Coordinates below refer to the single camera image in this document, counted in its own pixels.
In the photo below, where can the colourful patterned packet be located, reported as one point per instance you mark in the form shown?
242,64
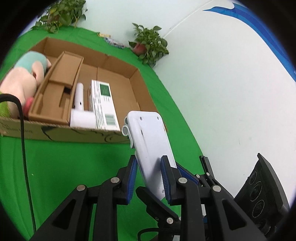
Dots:
107,38

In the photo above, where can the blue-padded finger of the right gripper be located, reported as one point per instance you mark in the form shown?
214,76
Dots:
159,210

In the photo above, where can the brown cardboard insert divider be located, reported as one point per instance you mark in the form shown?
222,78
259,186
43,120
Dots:
54,98

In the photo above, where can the white plastic device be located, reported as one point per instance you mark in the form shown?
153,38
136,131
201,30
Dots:
150,150

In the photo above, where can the black clip on mat edge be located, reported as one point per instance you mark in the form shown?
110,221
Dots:
206,166

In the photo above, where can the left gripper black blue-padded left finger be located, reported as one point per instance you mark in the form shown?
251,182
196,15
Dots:
90,213

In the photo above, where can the pink pig plush toy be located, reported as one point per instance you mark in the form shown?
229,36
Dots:
24,79

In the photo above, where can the potted plant pink pot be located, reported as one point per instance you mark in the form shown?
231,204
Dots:
148,45

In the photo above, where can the white green medicine box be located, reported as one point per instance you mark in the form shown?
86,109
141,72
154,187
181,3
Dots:
100,101

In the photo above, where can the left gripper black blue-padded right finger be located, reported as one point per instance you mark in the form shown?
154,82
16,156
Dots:
208,211

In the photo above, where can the large brown cardboard box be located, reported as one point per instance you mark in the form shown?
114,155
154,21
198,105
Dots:
128,89

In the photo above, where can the white hair dryer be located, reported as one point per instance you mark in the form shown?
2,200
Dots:
79,117

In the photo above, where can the leafy green plant left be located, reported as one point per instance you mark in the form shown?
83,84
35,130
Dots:
63,13

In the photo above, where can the black device with round dials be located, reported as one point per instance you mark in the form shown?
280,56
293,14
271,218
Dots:
263,199

